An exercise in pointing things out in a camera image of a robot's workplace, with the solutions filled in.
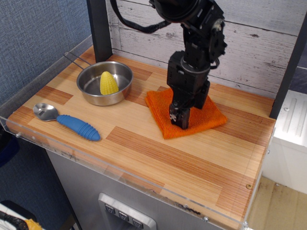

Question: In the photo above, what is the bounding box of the black braided cable bundle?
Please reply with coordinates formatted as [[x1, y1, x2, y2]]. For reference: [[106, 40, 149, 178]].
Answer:
[[0, 210, 31, 230]]

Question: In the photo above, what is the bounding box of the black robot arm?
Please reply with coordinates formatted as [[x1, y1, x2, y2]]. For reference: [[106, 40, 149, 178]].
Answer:
[[151, 0, 227, 129]]

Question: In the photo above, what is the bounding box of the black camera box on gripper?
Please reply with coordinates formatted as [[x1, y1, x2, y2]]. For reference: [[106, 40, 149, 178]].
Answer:
[[194, 80, 210, 109]]

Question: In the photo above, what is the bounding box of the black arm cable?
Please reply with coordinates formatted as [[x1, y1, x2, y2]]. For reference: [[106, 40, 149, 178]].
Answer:
[[109, 0, 172, 34]]

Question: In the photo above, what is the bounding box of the grey toy fridge cabinet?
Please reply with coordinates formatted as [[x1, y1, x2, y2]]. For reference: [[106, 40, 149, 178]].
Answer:
[[47, 151, 246, 230]]

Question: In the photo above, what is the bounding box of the stainless steel pan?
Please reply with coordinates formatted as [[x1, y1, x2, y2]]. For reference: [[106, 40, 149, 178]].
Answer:
[[64, 52, 133, 106]]

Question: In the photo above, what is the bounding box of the orange cloth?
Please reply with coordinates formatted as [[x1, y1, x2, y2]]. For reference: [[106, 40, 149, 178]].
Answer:
[[145, 89, 227, 139]]

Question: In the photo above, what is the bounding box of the dark right frame post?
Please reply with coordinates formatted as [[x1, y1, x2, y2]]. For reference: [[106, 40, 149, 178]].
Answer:
[[269, 15, 307, 119]]

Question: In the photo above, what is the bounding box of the silver dispenser button panel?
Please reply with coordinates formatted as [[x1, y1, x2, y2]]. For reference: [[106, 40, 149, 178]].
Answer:
[[98, 193, 157, 230]]

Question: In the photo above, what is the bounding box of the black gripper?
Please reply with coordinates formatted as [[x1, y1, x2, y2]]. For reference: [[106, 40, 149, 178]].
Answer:
[[167, 51, 210, 129]]

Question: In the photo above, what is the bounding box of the dark frame post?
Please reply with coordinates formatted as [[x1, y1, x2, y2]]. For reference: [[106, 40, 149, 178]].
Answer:
[[86, 0, 113, 62], [269, 15, 307, 119]]

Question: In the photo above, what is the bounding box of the dark left frame post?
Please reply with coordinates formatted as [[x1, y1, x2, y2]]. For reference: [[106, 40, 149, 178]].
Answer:
[[86, 0, 113, 62]]

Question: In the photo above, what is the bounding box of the white aluminium rail block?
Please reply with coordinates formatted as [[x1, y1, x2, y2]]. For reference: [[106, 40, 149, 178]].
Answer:
[[274, 90, 307, 147]]

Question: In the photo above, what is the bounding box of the yellow object bottom left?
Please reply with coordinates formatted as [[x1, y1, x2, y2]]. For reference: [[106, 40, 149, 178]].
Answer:
[[25, 219, 44, 230]]

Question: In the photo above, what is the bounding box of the yellow toy corn cob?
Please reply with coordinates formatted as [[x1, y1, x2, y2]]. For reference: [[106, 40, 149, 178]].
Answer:
[[100, 71, 119, 95]]

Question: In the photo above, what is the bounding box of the blue handled metal spoon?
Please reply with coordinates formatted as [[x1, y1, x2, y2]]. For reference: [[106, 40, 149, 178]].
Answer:
[[33, 103, 101, 141]]

